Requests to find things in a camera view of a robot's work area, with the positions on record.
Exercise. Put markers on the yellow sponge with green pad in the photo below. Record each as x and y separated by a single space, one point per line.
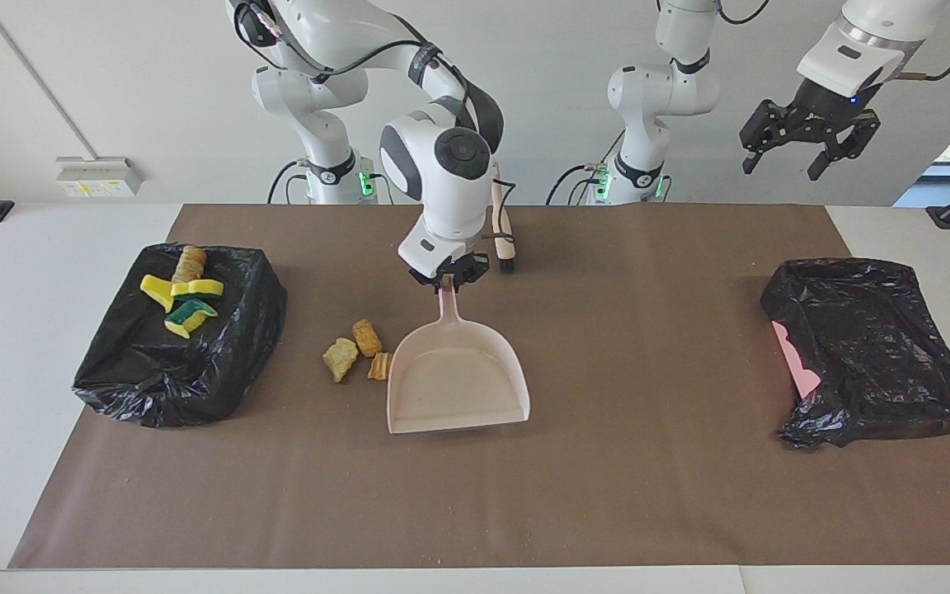
190 315

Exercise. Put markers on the beige plastic dustpan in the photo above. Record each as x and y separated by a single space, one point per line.
454 388

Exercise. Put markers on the beige hand brush black bristles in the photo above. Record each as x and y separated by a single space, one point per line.
505 243

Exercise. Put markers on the orange striped croissant piece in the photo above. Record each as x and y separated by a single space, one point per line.
378 367

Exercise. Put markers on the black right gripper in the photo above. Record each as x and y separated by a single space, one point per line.
457 271

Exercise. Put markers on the pink plastic bin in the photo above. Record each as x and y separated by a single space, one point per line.
797 363

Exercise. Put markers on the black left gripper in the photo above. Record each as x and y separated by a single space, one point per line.
825 106

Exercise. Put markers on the pale green chip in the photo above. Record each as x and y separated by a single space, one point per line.
340 360

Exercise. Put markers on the brown speckled bread piece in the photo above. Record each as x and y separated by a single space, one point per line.
366 337

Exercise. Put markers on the yellow sponge piece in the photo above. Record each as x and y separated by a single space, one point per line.
155 290
199 289

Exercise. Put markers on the striped pale bread roll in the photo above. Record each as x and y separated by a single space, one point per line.
189 264

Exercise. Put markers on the brown paper table mat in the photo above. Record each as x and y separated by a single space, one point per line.
475 511

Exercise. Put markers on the black bag lined trash bin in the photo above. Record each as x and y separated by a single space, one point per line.
153 371

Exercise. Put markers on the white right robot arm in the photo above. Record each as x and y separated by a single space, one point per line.
442 190

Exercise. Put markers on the white wall outlet box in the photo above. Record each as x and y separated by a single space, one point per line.
100 176

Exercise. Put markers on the black plastic trash bag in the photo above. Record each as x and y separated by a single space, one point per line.
871 346

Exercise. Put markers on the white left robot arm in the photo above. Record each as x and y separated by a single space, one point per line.
656 91

